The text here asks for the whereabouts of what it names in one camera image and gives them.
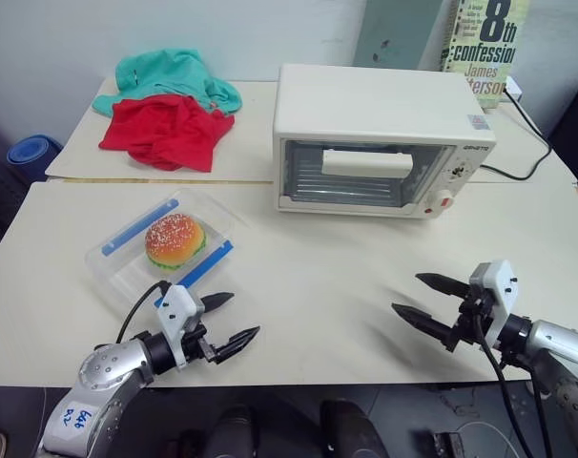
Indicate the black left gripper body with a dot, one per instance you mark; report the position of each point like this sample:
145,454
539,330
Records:
198,346

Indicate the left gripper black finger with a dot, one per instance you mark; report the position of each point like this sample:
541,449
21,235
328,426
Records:
218,301
236,342

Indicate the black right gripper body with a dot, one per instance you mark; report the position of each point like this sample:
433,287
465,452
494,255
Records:
468,324

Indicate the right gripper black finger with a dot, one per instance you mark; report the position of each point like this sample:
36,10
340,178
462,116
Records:
425,323
446,285

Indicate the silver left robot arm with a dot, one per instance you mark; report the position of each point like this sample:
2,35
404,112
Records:
103,377

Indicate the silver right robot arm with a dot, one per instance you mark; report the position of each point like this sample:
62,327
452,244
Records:
561,353

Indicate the red indicator light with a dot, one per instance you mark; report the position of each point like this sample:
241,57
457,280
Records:
429,212

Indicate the white knob with red mark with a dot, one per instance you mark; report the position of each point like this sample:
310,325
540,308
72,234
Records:
444,199

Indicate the cream toaster oven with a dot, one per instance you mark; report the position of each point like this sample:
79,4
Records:
365,105

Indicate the toy hamburger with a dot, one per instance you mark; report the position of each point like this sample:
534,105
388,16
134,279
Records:
174,241

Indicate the clear container with blue clips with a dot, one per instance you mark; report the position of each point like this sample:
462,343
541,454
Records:
122,274

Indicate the small black box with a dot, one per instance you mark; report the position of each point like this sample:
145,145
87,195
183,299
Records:
446,446

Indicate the red cloth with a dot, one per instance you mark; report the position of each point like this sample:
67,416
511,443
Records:
160,129

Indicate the dark chair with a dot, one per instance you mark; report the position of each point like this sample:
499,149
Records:
575,129

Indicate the green cloth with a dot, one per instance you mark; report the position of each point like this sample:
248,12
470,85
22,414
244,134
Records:
170,71

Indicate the blue round stool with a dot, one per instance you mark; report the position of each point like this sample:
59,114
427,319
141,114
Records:
31,150

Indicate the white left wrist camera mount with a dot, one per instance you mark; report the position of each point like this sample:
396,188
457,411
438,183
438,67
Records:
177,310

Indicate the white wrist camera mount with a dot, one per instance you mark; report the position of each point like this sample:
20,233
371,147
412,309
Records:
501,291
177,310

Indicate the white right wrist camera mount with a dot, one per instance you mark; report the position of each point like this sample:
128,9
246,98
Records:
501,291

